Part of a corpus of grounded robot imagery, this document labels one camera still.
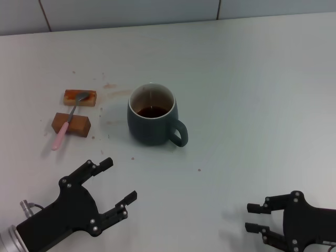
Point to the brown wooden notched block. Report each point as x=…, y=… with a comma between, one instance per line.
x=78, y=124

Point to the light wooden block orange stained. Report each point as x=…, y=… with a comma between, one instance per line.
x=89, y=101

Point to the dark grey ceramic mug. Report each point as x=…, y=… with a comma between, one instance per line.
x=147, y=128

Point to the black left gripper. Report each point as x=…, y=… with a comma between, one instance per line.
x=71, y=210

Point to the dark coffee liquid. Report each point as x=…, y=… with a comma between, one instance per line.
x=152, y=111

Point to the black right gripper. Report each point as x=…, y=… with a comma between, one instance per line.
x=307, y=225

